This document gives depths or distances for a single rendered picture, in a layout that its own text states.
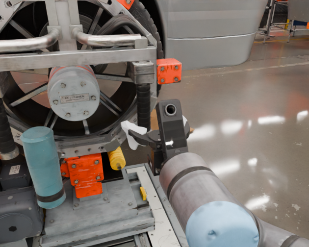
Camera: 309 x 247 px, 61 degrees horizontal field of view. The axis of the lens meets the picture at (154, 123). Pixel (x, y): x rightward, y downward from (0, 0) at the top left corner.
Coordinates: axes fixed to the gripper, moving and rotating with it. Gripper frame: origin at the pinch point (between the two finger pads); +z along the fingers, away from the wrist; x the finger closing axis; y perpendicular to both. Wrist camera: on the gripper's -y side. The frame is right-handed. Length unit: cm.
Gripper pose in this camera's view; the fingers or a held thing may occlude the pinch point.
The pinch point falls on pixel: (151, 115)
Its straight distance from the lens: 64.6
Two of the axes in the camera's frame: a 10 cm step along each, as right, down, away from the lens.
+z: -2.9, -4.4, 8.5
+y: 0.0, 8.9, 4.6
